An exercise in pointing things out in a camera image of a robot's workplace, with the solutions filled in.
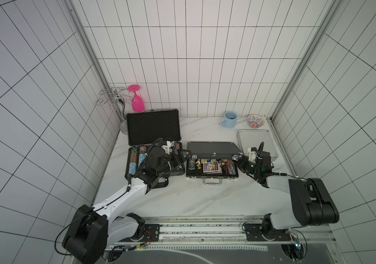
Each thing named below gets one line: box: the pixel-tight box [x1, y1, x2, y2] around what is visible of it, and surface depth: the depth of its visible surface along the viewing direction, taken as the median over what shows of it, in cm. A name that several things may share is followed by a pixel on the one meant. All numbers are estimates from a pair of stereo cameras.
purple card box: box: [202, 161, 223, 175], surface depth 91 cm
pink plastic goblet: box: [127, 84, 146, 113], surface depth 108 cm
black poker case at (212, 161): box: [185, 141, 241, 186], surface depth 91 cm
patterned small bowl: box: [246, 114, 265, 129], surface depth 118 cm
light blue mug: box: [219, 110, 239, 129], surface depth 116 cm
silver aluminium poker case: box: [236, 129, 279, 162], surface depth 106 cm
